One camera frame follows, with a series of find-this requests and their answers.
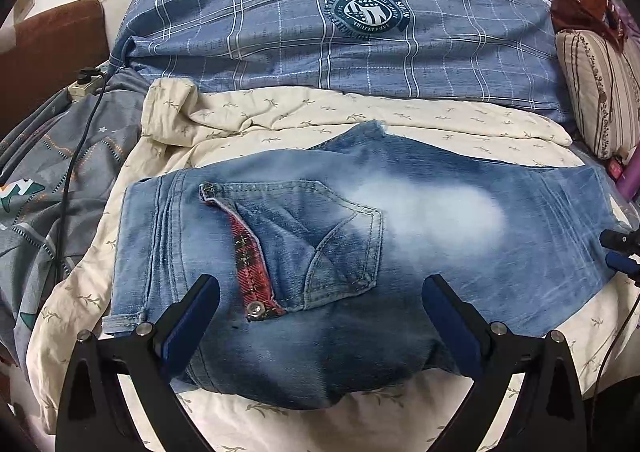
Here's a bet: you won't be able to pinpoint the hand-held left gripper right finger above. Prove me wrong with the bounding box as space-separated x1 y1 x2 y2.
421 276 587 452

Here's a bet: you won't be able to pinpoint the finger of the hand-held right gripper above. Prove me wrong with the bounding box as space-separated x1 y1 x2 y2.
605 252 640 277
600 229 640 253

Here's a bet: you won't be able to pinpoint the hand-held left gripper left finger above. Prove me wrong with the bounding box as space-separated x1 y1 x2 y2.
55 274 221 452

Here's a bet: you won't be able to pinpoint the blue denim pants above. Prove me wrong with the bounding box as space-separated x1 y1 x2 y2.
102 121 626 410

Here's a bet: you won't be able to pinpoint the purple bottle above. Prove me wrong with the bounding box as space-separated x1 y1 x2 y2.
617 147 640 197

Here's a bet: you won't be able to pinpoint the striped floral pillow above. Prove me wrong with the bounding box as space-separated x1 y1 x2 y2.
556 26 640 160

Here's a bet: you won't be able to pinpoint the cream leaf-print blanket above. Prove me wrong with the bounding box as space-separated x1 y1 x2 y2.
25 76 640 452

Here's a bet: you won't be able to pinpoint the grey patterned bedsheet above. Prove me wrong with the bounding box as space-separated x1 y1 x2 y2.
0 66 151 368

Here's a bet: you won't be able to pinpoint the purple cloth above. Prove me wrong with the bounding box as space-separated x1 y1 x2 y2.
612 0 640 37

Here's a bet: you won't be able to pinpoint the brown headscarf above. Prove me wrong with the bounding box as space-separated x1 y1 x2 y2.
550 0 626 55

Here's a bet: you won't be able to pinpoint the beige power strip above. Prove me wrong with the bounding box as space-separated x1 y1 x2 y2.
67 68 107 100

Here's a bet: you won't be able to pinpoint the blue plaid quilt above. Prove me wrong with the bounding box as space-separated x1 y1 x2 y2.
110 0 576 125

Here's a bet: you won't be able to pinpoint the brown headboard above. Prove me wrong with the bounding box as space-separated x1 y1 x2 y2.
0 0 112 133

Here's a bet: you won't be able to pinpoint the thin black cable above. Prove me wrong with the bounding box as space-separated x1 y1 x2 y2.
590 277 640 438

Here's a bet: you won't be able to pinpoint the black power cable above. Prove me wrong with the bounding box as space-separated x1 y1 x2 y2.
52 72 108 273

